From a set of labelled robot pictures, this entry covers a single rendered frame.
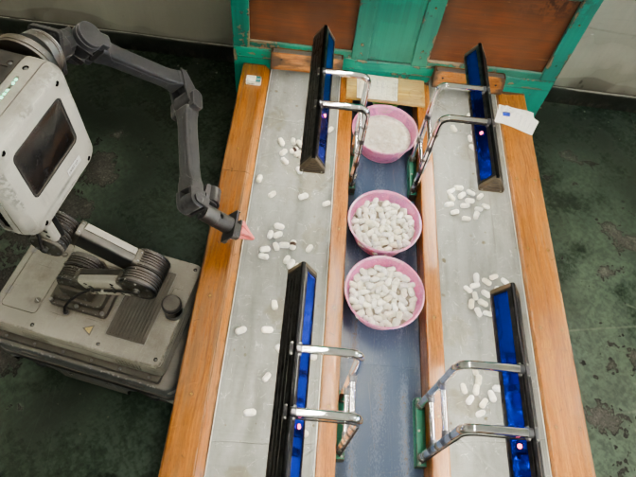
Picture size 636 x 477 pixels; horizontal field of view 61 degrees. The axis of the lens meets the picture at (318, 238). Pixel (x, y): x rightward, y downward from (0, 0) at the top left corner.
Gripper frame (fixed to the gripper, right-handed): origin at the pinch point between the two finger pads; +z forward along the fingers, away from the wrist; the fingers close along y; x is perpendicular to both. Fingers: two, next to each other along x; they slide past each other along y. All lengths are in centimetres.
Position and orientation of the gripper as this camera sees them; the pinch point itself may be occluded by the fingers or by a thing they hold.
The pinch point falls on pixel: (251, 238)
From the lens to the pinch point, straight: 180.9
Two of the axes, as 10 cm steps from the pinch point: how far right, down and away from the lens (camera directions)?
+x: -7.1, 3.2, 6.3
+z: 7.0, 4.2, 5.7
